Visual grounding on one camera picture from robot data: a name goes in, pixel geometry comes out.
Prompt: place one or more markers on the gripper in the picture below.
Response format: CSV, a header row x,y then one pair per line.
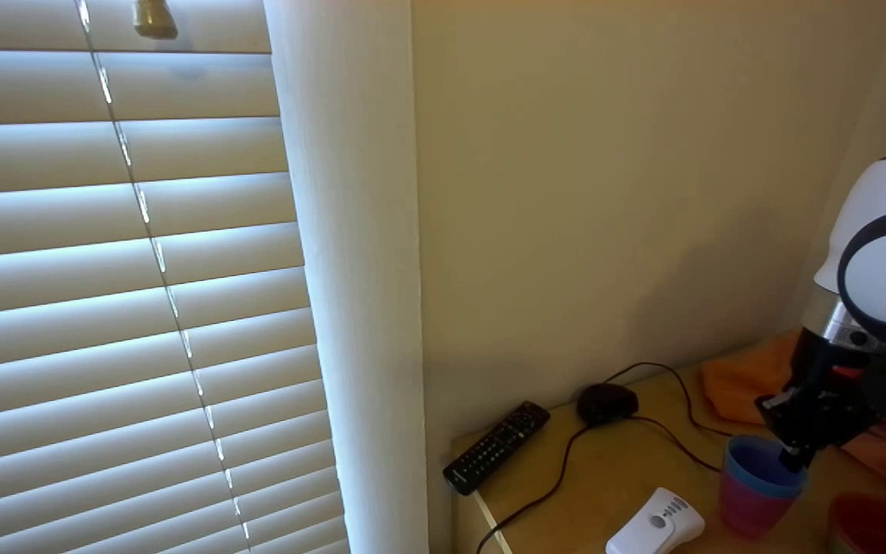
x,y
820,408

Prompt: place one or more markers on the blue cup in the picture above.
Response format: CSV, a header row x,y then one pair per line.
x,y
754,465

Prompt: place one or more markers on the pink cup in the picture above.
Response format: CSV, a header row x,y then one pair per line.
x,y
751,508

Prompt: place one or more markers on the orange cloth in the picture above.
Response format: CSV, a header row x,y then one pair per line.
x,y
743,385

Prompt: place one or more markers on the red bowl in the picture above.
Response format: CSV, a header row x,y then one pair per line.
x,y
881,527

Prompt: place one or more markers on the white remote control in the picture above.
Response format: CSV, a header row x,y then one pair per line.
x,y
654,527

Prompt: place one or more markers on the black round device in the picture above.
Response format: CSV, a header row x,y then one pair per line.
x,y
606,402

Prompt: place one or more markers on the black remote control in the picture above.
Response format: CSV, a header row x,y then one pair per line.
x,y
495,448

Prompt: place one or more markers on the white window blinds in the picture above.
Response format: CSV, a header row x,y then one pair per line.
x,y
66,308

